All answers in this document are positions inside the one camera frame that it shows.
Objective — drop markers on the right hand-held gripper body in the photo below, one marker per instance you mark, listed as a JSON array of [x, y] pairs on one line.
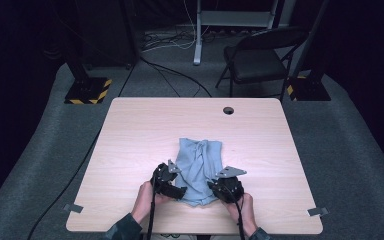
[[230, 188]]

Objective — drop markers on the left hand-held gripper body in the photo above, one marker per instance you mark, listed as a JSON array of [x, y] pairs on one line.
[[163, 178]]

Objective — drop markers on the light blue printed T-shirt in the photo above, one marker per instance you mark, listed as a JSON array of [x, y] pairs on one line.
[[200, 166]]

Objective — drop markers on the person's left hand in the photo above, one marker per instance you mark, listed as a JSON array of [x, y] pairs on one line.
[[146, 203]]

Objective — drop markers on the person's right hand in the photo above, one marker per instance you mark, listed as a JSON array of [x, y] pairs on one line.
[[245, 215]]

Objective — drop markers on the dark round table grommet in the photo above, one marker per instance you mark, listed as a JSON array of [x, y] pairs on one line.
[[228, 110]]

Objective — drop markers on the grey tape piece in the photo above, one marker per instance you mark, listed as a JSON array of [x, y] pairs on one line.
[[72, 208], [318, 211]]

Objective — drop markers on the black yellow striped stand base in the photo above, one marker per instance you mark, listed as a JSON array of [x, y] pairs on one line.
[[86, 91], [308, 89]]

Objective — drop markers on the black folding chair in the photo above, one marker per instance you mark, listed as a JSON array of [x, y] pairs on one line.
[[256, 63]]

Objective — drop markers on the white metal stand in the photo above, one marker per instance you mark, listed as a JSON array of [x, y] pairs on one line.
[[198, 30]]

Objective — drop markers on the black equipment cabinet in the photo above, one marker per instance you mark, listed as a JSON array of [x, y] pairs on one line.
[[106, 33]]

